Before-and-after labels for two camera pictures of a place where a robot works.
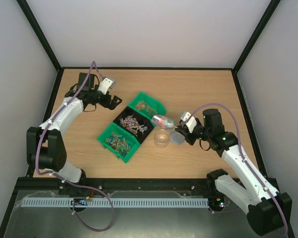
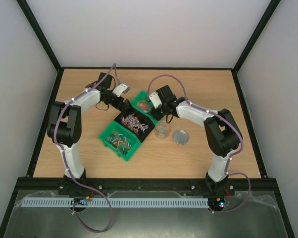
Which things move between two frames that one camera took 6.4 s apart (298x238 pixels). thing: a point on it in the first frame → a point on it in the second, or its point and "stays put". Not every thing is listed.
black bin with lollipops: x=135 y=124 stays put
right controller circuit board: x=218 y=201 stays put
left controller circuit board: x=80 y=202 stays put
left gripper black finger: x=113 y=102 → x=127 y=105
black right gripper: x=187 y=134 → x=158 y=113
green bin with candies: x=119 y=141 stays put
